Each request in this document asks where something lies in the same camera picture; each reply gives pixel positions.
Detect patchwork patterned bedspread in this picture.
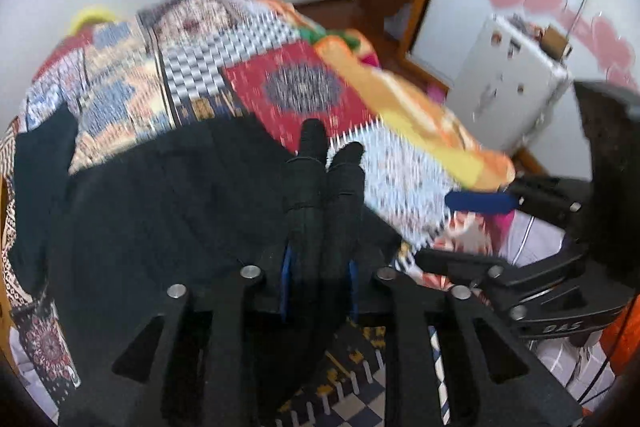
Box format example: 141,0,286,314
0,0,516,427

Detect folded dark teal garment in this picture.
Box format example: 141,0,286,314
9,104,78,296

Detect orange yellow blanket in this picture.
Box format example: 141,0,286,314
258,0,516,191

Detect white metal box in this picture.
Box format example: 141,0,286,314
445,15,572,154

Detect dark pants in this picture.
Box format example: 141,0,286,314
47,116,400,410

